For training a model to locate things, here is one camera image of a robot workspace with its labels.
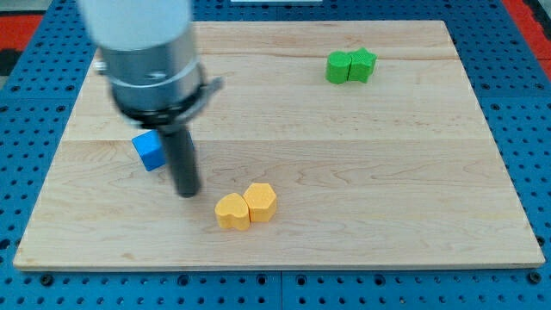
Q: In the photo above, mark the blue cube block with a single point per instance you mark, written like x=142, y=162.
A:
x=149, y=149

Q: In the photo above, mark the yellow heart block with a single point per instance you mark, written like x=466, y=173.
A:
x=232, y=211

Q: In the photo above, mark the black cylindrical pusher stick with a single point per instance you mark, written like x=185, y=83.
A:
x=179, y=154

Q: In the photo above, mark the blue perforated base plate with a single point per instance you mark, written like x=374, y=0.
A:
x=508, y=80

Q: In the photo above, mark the green cylinder block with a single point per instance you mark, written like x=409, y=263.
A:
x=337, y=67

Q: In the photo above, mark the light wooden board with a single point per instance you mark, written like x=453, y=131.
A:
x=399, y=173

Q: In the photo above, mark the yellow hexagon block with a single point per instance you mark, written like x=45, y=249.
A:
x=262, y=202

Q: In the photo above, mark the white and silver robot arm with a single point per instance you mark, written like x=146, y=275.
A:
x=156, y=77

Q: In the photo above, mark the green star block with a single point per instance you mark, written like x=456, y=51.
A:
x=362, y=65

